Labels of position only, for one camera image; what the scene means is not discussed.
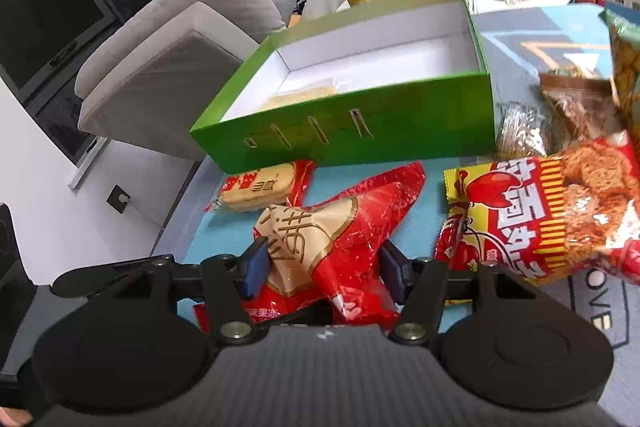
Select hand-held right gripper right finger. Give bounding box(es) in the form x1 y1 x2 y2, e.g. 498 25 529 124
377 241 593 348

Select green cardboard box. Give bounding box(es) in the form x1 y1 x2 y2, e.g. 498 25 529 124
189 0 496 175

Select red rice cracker packet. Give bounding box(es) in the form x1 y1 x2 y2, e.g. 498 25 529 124
207 160 317 214

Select brown snack packet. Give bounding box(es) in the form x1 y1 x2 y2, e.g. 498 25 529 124
539 66 626 152

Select black wall socket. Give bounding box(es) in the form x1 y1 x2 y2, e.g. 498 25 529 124
106 184 132 212

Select silvery clear snack packet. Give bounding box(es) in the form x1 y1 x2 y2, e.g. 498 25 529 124
495 101 551 160

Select grey sofa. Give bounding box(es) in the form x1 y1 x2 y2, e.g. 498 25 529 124
75 0 288 160

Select red bag with beige label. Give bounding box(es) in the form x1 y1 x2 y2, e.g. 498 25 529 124
192 161 427 333

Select flat yellow packet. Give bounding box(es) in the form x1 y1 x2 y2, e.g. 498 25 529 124
257 79 341 112

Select green snack bag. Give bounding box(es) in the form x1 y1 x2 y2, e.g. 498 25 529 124
600 7 640 128

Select red yellow noodle snack bag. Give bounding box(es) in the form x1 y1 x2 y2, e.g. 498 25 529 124
434 129 640 287

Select white cable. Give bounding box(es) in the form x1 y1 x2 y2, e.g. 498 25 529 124
127 204 171 230

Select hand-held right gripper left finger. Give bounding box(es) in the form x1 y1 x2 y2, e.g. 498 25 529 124
51 238 273 346

